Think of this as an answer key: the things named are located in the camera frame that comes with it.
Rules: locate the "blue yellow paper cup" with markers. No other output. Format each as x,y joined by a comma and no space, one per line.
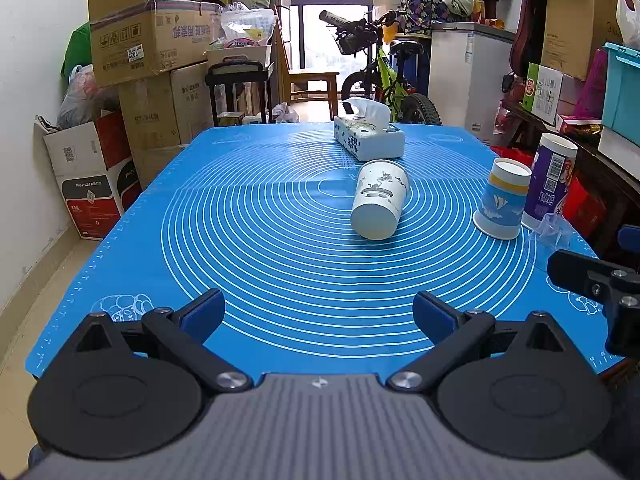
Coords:
500,211

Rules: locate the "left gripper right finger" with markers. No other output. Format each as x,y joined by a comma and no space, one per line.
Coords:
515,389

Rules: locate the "lower brown cardboard box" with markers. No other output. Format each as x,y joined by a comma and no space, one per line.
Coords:
162,115

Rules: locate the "green white product box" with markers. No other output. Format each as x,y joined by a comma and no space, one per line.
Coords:
543,88

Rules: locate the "green black bicycle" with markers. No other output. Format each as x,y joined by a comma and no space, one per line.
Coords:
383,80

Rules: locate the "open top cardboard box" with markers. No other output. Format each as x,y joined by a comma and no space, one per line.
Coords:
134,39

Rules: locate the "wooden chair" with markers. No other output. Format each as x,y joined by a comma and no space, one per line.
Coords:
291,82

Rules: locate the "orange drink bottle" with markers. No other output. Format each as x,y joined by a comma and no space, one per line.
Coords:
478,11

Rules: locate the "colourful patterned bag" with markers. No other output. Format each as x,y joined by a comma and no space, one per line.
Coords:
418,16

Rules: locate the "plastic bag of clutter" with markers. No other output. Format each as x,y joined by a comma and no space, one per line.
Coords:
84,100

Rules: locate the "blue silicone baking mat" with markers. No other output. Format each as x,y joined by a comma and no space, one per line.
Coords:
262,213

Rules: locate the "white floral paper cup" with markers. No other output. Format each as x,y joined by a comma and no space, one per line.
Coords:
381,192

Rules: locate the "clear plastic bag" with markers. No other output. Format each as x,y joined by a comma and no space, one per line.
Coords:
252,26

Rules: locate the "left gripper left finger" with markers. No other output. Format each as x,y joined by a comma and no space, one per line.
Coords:
118,390

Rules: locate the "tall brown cardboard box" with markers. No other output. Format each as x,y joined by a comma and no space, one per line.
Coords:
575,30

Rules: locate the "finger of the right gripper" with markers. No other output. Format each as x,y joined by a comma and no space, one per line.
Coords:
615,287
629,238

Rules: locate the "white chest freezer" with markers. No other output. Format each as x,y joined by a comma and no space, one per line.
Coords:
468,63

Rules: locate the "purple cylindrical canister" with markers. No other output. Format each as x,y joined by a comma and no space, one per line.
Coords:
552,172

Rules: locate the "teal plastic bin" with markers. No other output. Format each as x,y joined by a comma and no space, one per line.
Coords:
621,109

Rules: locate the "red white cardboard box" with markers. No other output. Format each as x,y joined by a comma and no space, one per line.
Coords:
94,170

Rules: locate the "white tissue box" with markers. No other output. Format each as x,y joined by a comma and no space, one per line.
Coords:
366,132

